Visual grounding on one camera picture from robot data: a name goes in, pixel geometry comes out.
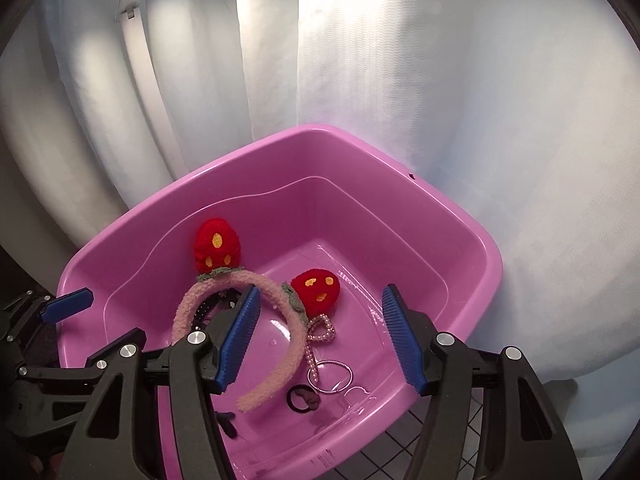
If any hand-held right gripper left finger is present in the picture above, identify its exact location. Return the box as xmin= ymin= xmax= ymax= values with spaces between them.
xmin=56 ymin=286 xmax=262 ymax=480

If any white sheer curtain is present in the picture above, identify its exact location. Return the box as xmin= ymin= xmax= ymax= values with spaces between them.
xmin=240 ymin=0 xmax=640 ymax=391

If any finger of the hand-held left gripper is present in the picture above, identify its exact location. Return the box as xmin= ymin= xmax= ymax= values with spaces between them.
xmin=0 ymin=287 xmax=95 ymax=343
xmin=19 ymin=327 xmax=147 ymax=387

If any pink strawberry headband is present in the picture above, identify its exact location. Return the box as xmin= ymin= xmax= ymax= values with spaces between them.
xmin=171 ymin=217 xmax=344 ymax=414

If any pearl keychain with silver ring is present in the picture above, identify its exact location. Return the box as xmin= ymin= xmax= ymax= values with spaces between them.
xmin=303 ymin=312 xmax=355 ymax=395

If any cream curtain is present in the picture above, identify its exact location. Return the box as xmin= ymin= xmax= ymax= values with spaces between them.
xmin=0 ymin=0 xmax=306 ymax=261

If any black hair tie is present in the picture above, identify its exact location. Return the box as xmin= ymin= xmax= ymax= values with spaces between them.
xmin=286 ymin=384 xmax=321 ymax=414

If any pink plastic basin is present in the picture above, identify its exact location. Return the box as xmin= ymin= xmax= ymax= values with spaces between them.
xmin=56 ymin=124 xmax=503 ymax=480

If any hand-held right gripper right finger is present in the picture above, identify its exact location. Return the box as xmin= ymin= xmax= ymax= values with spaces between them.
xmin=382 ymin=283 xmax=584 ymax=480

